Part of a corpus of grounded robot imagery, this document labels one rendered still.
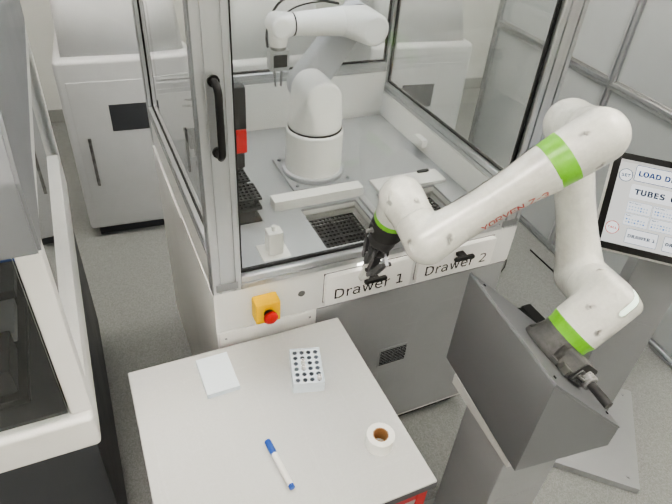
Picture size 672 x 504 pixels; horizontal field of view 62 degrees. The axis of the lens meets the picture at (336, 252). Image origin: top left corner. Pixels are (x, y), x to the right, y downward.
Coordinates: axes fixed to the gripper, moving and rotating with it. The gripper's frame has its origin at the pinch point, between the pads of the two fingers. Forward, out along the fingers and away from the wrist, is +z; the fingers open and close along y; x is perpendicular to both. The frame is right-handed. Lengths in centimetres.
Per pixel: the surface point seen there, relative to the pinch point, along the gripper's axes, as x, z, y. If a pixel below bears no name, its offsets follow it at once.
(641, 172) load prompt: 90, -23, 0
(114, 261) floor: -67, 139, -109
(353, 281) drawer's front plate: -2.7, 5.3, -0.5
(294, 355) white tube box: -26.0, 9.8, 15.0
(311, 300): -15.2, 10.9, -0.3
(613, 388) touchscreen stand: 102, 53, 49
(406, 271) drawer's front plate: 15.7, 6.5, -0.1
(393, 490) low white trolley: -18, -2, 57
